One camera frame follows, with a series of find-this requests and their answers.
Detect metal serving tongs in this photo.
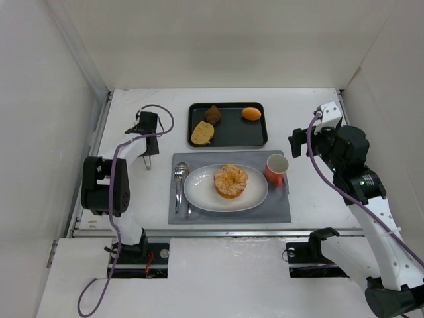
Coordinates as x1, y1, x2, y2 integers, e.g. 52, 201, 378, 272
142, 156, 152, 171

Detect large sugared orange bun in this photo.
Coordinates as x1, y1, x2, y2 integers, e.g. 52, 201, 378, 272
213, 164, 248, 199

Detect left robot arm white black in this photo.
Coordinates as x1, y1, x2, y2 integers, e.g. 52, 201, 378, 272
81, 111, 162, 257

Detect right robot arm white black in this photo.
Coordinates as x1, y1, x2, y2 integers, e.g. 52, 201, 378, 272
288, 124, 423, 317

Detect yellow bread slice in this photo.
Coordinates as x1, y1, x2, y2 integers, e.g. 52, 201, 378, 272
190, 121, 215, 146

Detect orange mug white inside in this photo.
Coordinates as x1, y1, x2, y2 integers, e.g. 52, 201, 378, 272
264, 154, 289, 187

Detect silver fork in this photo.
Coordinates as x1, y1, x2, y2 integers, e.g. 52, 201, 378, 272
174, 164, 193, 219

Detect black rectangular tray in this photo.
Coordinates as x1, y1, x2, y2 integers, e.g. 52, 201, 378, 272
187, 102, 268, 148

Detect grey cloth placemat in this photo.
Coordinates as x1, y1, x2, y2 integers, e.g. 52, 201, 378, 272
168, 150, 292, 225

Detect white oval plate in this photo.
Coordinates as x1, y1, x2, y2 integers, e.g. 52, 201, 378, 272
184, 164, 268, 213

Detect silver spoon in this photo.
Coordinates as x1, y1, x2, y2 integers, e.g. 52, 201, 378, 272
174, 162, 189, 214

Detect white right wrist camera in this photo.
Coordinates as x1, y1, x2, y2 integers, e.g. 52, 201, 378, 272
315, 101, 343, 133

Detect metal rail table front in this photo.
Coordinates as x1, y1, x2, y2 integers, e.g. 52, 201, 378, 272
68, 227, 367, 239

